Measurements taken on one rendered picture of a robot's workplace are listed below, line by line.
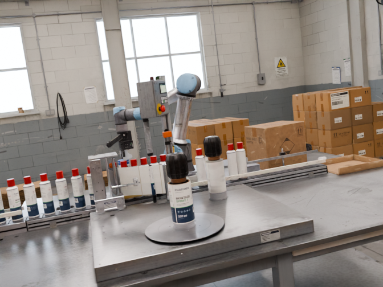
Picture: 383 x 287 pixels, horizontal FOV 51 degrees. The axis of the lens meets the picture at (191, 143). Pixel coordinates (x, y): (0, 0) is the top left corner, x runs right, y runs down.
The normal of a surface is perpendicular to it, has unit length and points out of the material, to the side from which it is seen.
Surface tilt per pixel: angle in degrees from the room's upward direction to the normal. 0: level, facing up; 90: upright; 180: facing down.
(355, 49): 90
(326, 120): 90
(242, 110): 90
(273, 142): 90
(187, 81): 81
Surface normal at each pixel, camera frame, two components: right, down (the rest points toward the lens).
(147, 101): -0.33, 0.17
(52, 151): 0.31, 0.09
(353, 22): -0.94, 0.15
